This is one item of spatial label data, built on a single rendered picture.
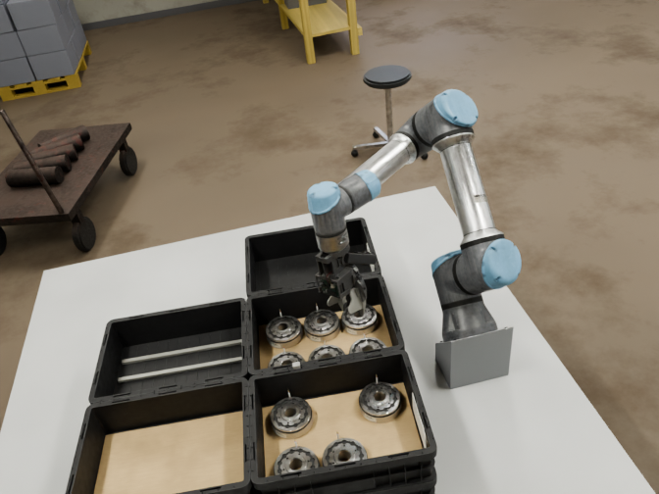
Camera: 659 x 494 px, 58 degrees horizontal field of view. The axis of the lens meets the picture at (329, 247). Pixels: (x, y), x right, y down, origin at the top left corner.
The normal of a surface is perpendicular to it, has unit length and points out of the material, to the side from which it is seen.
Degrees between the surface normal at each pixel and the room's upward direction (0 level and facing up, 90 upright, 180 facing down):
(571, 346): 0
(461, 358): 90
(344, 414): 0
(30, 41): 90
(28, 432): 0
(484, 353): 90
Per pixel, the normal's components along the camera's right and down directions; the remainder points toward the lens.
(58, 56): 0.20, 0.58
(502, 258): 0.49, -0.13
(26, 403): -0.11, -0.79
